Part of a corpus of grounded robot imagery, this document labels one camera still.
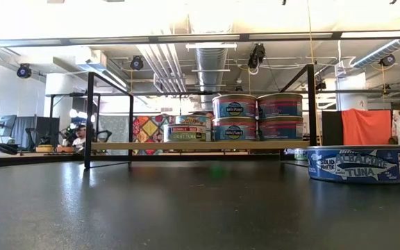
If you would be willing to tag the silver-lid yellow-teal can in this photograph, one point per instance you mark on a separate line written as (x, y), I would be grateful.
(193, 119)

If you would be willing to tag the gold-lid blue can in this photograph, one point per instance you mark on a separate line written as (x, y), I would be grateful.
(280, 104)
(280, 128)
(234, 106)

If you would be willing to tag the wooden shelf with black frame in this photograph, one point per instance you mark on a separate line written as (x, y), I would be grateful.
(134, 145)

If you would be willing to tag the silver-lid blue can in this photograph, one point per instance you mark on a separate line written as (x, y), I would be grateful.
(356, 165)

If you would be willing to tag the colourful patchwork quilt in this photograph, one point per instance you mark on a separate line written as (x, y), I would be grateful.
(149, 128)

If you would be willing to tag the black hanging ceiling device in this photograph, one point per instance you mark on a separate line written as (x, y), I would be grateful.
(256, 55)

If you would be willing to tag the silver-lid white-green can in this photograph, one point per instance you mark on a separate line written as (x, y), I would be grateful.
(300, 154)

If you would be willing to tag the black panel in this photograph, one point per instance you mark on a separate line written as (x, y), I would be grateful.
(332, 126)

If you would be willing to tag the dark computer monitor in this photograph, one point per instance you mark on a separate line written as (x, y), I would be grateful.
(47, 126)

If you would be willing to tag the orange cloth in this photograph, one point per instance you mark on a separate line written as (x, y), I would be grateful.
(366, 126)

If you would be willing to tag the silver ventilation duct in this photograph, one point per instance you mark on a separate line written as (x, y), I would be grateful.
(210, 69)

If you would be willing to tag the black ceiling camera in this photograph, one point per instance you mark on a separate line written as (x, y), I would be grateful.
(24, 71)
(387, 60)
(137, 63)

